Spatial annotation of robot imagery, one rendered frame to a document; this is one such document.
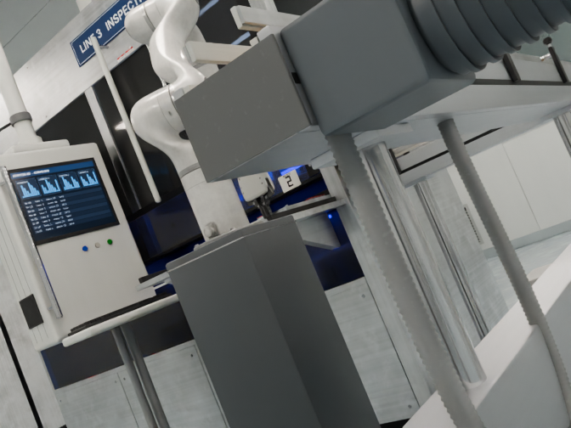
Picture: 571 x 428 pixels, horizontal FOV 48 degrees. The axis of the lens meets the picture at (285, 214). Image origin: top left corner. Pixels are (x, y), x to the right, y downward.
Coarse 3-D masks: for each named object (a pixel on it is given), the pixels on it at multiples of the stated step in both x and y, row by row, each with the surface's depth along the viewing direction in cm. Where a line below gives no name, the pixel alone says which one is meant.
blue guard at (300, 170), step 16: (272, 176) 238; (304, 176) 231; (240, 192) 248; (160, 208) 273; (176, 208) 268; (128, 224) 285; (144, 224) 279; (160, 224) 274; (176, 224) 269; (192, 224) 264; (144, 240) 281; (160, 240) 276; (176, 240) 271; (144, 256) 283
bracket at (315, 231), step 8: (320, 216) 224; (304, 224) 214; (312, 224) 218; (320, 224) 222; (328, 224) 226; (304, 232) 213; (312, 232) 216; (320, 232) 220; (328, 232) 224; (304, 240) 212; (312, 240) 214; (320, 240) 218; (328, 240) 222; (336, 240) 226; (328, 248) 224
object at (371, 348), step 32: (448, 192) 295; (448, 224) 281; (480, 256) 296; (352, 288) 227; (480, 288) 283; (352, 320) 230; (160, 352) 287; (192, 352) 276; (352, 352) 232; (384, 352) 224; (96, 384) 316; (128, 384) 303; (160, 384) 291; (192, 384) 279; (384, 384) 226; (64, 416) 335; (96, 416) 320; (128, 416) 306; (192, 416) 283; (224, 416) 272; (384, 416) 229
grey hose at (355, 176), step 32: (448, 128) 86; (352, 160) 57; (352, 192) 57; (480, 192) 85; (384, 224) 56; (384, 256) 56; (512, 256) 84; (416, 288) 57; (416, 320) 56; (544, 320) 83; (448, 384) 56
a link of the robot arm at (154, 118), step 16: (160, 96) 160; (144, 112) 161; (160, 112) 160; (176, 112) 159; (144, 128) 161; (160, 128) 161; (176, 128) 163; (160, 144) 160; (176, 144) 159; (176, 160) 160; (192, 160) 158
